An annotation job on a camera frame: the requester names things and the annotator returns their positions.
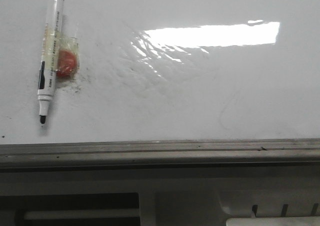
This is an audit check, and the red round magnet taped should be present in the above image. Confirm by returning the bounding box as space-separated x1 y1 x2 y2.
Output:
56 50 78 78

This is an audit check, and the white black whiteboard marker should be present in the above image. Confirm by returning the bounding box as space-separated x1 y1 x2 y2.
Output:
37 0 64 124

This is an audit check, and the white whiteboard surface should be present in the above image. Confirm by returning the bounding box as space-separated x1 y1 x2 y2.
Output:
0 0 320 144

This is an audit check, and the white machine housing below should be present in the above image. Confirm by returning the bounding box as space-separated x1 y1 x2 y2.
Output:
0 166 320 225

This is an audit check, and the grey aluminium whiteboard frame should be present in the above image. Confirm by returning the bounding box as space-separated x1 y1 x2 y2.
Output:
0 138 320 170

